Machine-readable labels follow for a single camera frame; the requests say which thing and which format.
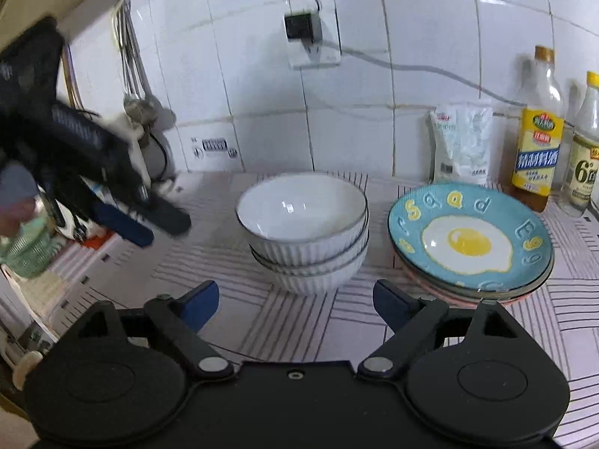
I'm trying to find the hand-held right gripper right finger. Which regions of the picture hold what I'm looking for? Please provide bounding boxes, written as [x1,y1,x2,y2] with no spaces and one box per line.
[358,279,520,379]

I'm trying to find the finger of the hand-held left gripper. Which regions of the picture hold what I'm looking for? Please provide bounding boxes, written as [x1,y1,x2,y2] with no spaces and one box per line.
[75,196,155,247]
[126,182,192,237]

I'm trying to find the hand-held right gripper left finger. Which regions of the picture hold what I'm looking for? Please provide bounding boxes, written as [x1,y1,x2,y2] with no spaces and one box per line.
[77,280,235,381]

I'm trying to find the white ribbed bowl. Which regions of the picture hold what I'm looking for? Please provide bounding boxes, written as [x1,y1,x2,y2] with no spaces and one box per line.
[235,173,369,256]
[253,253,369,297]
[248,224,370,278]

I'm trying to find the blue fried egg plate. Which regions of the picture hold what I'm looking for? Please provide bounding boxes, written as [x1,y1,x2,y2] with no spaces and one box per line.
[387,182,555,293]

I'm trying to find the white plate with lettering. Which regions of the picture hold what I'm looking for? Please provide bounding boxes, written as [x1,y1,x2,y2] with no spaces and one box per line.
[395,253,554,300]

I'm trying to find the person's left hand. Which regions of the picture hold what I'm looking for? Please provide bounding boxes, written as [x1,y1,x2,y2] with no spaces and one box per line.
[0,164,40,240]

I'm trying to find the striped tablecloth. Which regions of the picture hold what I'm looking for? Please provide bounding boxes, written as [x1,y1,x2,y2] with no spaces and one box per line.
[47,171,599,445]

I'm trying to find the white kitchen appliance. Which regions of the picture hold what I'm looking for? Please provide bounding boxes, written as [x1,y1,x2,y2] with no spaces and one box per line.
[94,114,153,188]

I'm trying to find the white plastic rack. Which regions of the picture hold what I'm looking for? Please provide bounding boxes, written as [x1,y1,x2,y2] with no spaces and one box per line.
[0,231,125,337]

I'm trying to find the hanging metal spoon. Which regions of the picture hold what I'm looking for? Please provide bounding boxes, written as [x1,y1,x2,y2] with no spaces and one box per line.
[122,4,164,115]
[115,0,142,120]

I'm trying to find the green ribbed container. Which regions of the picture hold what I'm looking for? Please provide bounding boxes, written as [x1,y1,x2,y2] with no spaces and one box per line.
[0,196,59,279]

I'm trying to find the white plastic bag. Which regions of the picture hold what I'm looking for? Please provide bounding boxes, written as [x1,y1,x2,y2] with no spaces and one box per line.
[429,103,493,185]

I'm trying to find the oil bottle with yellow label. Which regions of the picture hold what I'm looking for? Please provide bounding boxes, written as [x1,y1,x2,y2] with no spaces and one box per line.
[509,46,565,213]

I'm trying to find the black power plug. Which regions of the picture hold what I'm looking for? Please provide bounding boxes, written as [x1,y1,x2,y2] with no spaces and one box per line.
[285,12,323,42]

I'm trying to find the clear vinegar bottle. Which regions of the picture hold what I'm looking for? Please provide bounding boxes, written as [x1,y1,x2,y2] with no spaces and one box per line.
[559,71,599,218]

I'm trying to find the black appliance cable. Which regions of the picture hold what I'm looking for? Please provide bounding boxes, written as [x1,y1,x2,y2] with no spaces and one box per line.
[149,130,173,184]

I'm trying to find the wall label sticker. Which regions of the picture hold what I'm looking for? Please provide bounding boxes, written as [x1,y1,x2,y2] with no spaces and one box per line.
[191,137,238,158]

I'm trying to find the white wall socket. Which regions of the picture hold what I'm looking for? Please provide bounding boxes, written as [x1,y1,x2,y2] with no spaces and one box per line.
[283,0,342,71]

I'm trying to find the grey power cable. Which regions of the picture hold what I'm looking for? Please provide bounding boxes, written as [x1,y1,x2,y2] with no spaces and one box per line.
[323,40,529,104]

